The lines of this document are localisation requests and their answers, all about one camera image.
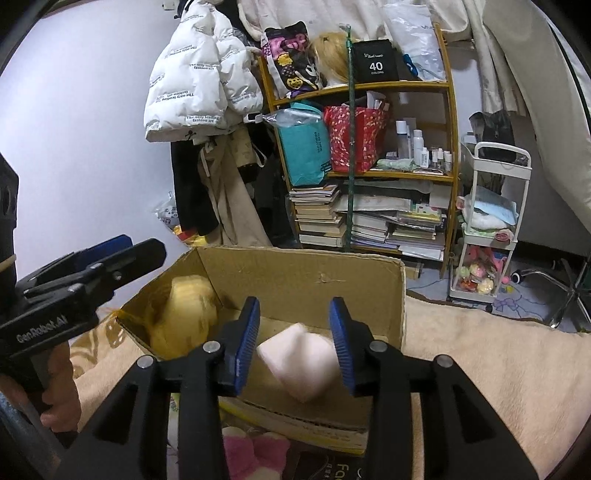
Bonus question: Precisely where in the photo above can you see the yellow plush toy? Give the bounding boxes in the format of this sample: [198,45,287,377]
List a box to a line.
[145,274,218,361]

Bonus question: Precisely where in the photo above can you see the pile of books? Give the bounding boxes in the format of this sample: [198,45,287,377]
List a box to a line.
[288,180,451,261]

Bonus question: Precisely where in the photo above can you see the wooden shelf unit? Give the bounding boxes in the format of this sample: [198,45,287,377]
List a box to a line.
[256,25,462,278]

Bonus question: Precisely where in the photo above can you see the office chair base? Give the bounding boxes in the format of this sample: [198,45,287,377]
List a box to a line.
[510,258,591,330]

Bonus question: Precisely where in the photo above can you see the pale pink plush cushion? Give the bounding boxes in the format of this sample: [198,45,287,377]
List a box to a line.
[256,323,342,402]

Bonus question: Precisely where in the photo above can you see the yellow snack packet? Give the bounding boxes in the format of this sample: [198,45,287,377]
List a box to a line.
[178,228,205,252]

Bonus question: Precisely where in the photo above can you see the colourful small toys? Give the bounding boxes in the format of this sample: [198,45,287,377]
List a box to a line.
[457,247,509,296]

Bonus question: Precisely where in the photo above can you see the white plastic bag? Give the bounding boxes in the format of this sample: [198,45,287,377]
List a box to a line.
[381,2,448,83]

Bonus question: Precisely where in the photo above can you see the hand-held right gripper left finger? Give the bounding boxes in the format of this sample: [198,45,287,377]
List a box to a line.
[60,295,262,480]

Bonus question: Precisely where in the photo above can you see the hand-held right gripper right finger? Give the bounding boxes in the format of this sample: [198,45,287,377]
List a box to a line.
[328,296,541,480]

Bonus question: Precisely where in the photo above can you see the black magazine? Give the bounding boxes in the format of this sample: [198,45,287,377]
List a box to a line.
[281,445,370,480]

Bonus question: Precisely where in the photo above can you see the printed cardboard box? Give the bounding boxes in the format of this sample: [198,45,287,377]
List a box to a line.
[117,244,407,455]

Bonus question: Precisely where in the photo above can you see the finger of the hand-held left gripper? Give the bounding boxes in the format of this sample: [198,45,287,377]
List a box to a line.
[32,234,134,283]
[16,239,167,319]

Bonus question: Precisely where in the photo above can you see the cream hanging cloth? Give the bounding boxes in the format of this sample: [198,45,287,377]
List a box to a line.
[238,0,476,47]

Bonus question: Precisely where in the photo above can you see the red gift bag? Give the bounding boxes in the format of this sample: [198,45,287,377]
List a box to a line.
[323,105,391,174]

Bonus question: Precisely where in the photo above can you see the colourful printed tote bag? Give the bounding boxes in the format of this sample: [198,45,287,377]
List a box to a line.
[261,25,328,100]

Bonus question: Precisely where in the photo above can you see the lavender floral cloth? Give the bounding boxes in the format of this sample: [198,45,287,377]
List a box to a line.
[406,268,555,324]

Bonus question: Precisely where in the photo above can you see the beige printed blanket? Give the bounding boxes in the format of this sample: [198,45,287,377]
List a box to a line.
[69,295,591,480]

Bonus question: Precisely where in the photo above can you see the teal paper bag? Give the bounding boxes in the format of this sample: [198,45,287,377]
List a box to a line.
[277,104,331,188]

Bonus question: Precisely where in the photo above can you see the green pole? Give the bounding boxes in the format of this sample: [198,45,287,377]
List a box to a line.
[344,25,358,252]

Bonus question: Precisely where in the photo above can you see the pink plush bear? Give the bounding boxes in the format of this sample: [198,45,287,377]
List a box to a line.
[222,425,291,480]

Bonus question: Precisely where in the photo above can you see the blue and white cloth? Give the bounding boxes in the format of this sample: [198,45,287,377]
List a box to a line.
[464,187,518,232]

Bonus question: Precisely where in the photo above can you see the blond wig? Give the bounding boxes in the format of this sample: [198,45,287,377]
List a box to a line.
[308,31,354,88]

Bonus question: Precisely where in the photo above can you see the black hanging garment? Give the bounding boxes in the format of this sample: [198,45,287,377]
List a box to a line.
[235,122,298,247]
[170,138,220,236]

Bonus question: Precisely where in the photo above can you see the person's left hand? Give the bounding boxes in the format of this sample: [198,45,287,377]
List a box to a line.
[0,342,81,432]

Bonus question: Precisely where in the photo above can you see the white rolling cart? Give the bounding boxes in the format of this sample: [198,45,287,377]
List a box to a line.
[450,142,532,305]

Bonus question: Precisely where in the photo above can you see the white puffer jacket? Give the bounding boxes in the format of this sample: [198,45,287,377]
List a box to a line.
[143,0,264,141]

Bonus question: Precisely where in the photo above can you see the beige curtain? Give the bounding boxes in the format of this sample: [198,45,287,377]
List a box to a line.
[466,0,555,121]

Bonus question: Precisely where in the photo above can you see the beige trench coat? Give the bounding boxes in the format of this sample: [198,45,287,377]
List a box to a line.
[198,124,273,247]

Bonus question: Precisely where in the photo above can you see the dark bag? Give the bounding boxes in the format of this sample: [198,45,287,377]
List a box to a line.
[468,111,515,162]

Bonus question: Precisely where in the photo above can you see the clear printed snack bag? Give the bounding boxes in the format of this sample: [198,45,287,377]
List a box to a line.
[157,193,181,228]

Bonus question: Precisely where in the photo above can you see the black box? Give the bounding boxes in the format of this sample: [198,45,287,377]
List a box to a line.
[352,39,399,85]

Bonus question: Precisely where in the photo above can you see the group of cosmetic bottles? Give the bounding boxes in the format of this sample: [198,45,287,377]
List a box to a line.
[394,117,455,174]

